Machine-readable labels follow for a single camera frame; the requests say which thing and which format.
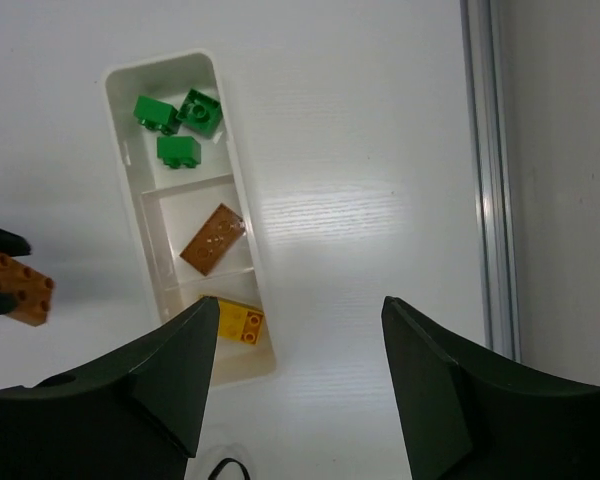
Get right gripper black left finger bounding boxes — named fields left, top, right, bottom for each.
left=0, top=297, right=219, bottom=479

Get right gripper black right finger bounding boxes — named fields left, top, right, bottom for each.
left=381, top=297, right=600, bottom=479

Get brown lego brick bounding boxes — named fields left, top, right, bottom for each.
left=180, top=203, right=245, bottom=276
left=0, top=252, right=55, bottom=326

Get yellow lego brick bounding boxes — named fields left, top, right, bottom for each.
left=217, top=297, right=265, bottom=345

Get green lego brick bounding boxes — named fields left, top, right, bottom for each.
left=133, top=95, right=180, bottom=136
left=176, top=89, right=223, bottom=138
left=157, top=136, right=201, bottom=169

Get white divided plastic tray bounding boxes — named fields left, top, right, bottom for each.
left=103, top=49, right=277, bottom=387

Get aluminium frame rail right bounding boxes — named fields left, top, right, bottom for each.
left=461, top=1, right=521, bottom=362

